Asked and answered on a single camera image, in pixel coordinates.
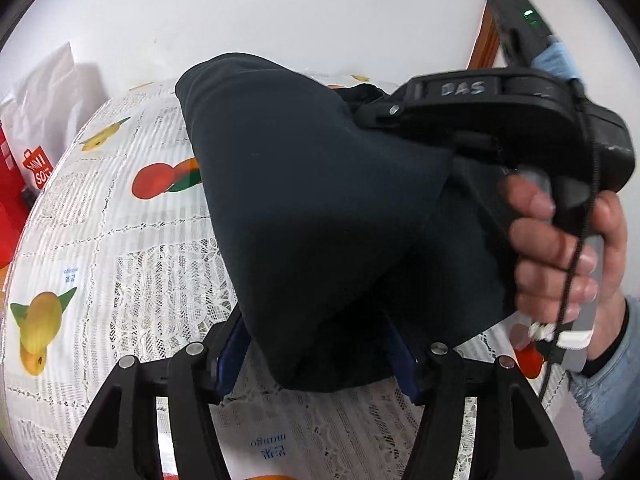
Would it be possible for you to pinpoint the black sweatshirt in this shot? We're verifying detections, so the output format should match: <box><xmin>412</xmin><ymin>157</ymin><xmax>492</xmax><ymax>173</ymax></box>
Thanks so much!
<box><xmin>175</xmin><ymin>53</ymin><xmax>516</xmax><ymax>392</ymax></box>

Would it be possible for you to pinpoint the blue denim sleeve forearm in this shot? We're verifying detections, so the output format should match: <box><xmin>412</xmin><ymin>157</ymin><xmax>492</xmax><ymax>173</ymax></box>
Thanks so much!
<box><xmin>570</xmin><ymin>298</ymin><xmax>639</xmax><ymax>474</ymax></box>

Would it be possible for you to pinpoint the person's right hand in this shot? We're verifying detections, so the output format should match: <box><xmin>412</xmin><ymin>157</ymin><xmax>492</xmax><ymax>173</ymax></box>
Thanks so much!
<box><xmin>501</xmin><ymin>174</ymin><xmax>628</xmax><ymax>360</ymax></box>

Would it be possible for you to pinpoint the fruit print tablecloth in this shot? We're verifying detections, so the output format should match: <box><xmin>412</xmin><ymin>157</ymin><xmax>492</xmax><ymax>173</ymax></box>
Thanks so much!
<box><xmin>0</xmin><ymin>71</ymin><xmax>572</xmax><ymax>480</ymax></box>

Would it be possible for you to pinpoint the red paper shopping bag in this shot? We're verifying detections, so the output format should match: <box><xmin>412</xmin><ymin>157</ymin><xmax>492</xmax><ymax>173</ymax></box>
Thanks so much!
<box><xmin>0</xmin><ymin>131</ymin><xmax>29</xmax><ymax>268</ymax></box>

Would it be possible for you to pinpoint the white plastic shopping bag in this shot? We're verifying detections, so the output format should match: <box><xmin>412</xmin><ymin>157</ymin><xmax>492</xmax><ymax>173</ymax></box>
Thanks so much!
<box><xmin>1</xmin><ymin>44</ymin><xmax>106</xmax><ymax>195</ymax></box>

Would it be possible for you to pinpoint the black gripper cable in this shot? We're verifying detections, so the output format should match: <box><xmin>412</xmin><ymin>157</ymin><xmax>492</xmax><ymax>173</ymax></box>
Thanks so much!
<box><xmin>537</xmin><ymin>77</ymin><xmax>601</xmax><ymax>403</ymax></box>

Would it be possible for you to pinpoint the brown wooden door frame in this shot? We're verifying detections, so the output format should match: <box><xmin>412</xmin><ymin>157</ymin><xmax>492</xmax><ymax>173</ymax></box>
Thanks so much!
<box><xmin>466</xmin><ymin>3</ymin><xmax>500</xmax><ymax>70</ymax></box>

